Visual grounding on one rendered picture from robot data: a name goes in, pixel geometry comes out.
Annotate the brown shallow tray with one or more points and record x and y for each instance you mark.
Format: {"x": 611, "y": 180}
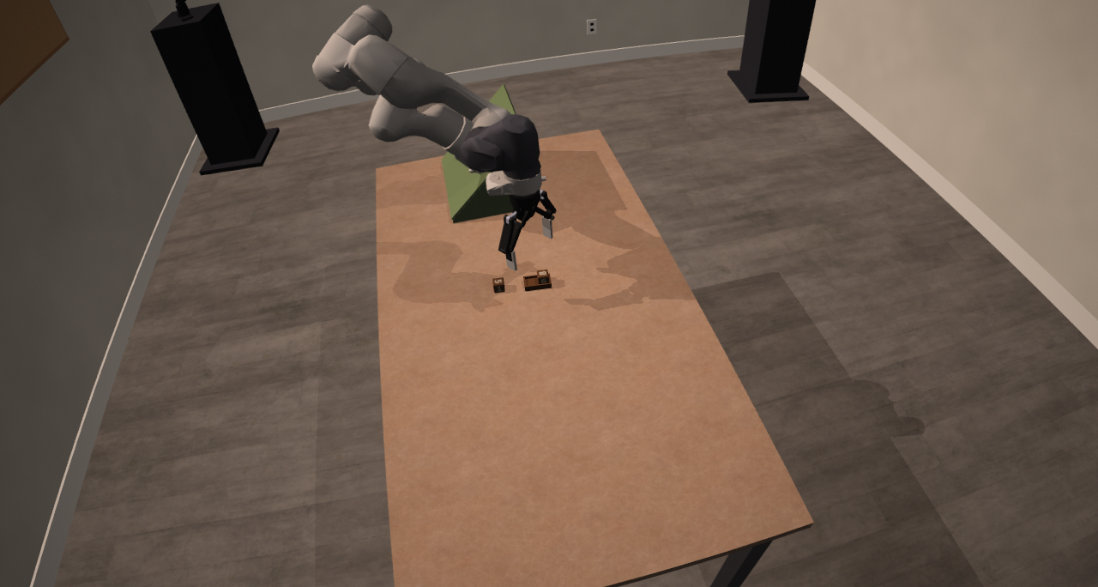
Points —
{"x": 531, "y": 283}

